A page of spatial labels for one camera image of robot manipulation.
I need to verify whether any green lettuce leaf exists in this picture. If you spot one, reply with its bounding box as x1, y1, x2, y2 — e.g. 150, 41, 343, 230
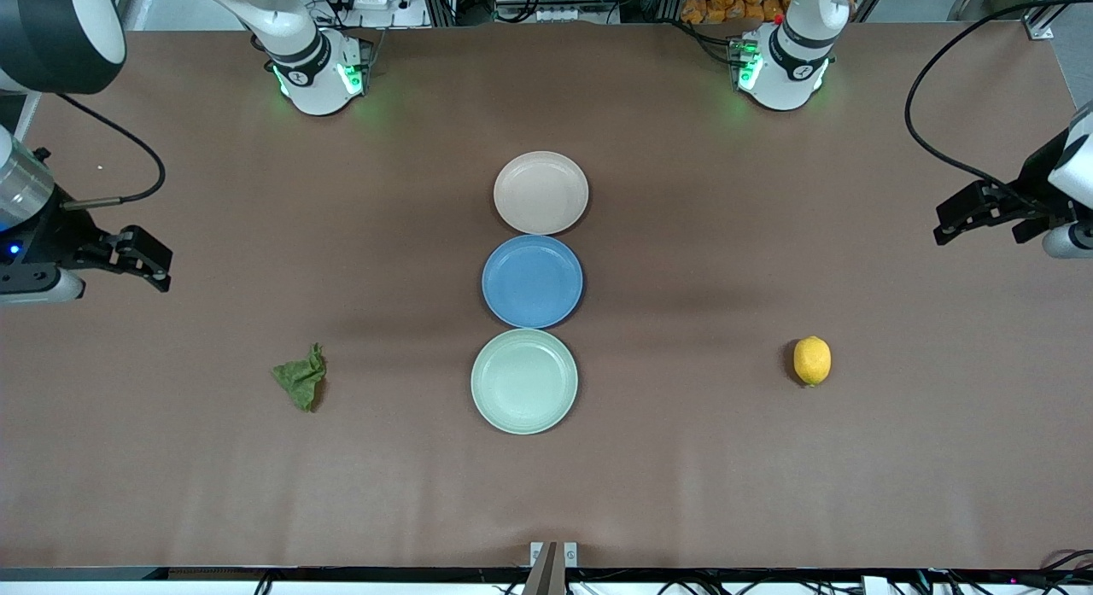
272, 341, 329, 414

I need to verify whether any yellow lemon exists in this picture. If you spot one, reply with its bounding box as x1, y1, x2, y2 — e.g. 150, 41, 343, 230
792, 335, 833, 388

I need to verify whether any bag of orange items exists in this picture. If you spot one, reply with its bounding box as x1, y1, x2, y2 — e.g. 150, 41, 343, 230
680, 0, 792, 26

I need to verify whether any blue round plate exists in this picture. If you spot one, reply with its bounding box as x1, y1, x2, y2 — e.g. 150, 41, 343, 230
481, 234, 585, 330

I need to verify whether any beige round plate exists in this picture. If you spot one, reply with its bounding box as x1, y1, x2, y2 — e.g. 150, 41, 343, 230
493, 151, 590, 236

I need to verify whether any light green round plate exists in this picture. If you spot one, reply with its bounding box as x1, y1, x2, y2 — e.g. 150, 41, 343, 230
471, 328, 580, 436

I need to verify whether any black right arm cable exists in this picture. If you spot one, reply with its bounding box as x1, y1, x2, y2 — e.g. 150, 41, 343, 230
54, 91, 167, 213

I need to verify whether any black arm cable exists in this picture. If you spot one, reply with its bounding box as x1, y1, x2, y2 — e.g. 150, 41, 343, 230
904, 0, 1093, 206
54, 91, 167, 213

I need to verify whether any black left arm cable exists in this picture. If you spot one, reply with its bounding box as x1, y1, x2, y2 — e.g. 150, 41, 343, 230
904, 0, 1093, 206

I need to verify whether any aluminium frame profile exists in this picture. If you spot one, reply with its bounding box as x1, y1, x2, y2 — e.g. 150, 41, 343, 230
1020, 0, 1093, 42

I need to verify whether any black table edge rail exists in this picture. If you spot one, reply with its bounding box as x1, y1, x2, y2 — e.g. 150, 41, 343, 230
0, 565, 1093, 584

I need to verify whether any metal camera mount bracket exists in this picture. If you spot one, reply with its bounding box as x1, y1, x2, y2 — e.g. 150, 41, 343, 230
523, 540, 580, 595

